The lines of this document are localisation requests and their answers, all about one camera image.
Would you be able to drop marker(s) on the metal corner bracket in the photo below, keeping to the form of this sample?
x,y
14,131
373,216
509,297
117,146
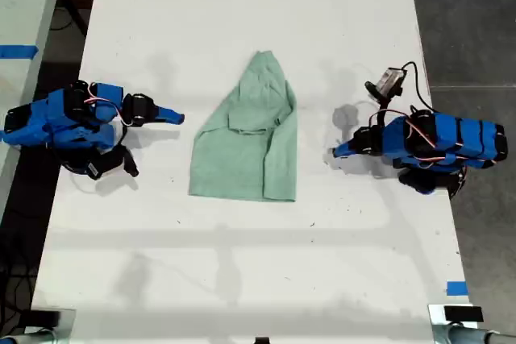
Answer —
x,y
67,322
435,313

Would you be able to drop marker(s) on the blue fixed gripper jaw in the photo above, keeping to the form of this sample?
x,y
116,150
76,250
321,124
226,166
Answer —
x,y
169,112
348,146

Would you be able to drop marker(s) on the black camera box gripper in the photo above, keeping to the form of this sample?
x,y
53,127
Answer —
x,y
101,167
389,81

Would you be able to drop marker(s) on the white side table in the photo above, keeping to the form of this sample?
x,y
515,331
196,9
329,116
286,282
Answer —
x,y
24,5

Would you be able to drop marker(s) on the black camera stalk gripper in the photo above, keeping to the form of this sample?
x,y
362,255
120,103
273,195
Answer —
x,y
383,108
130,162

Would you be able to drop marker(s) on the small black box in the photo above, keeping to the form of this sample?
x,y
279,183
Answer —
x,y
463,313
42,318

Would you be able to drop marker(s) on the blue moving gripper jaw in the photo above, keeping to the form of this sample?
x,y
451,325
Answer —
x,y
348,153
169,118

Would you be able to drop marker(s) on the long blue tape strip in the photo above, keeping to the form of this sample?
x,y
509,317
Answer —
x,y
18,51

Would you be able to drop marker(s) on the short blue tape strip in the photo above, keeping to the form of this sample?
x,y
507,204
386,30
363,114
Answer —
x,y
457,288

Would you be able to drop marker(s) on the pale green T-shirt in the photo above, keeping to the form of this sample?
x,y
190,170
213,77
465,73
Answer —
x,y
238,158

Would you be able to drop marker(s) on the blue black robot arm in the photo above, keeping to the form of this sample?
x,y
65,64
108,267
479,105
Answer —
x,y
60,118
463,140

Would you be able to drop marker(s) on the grey metal pipe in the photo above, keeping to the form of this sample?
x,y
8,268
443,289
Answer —
x,y
28,338
463,336

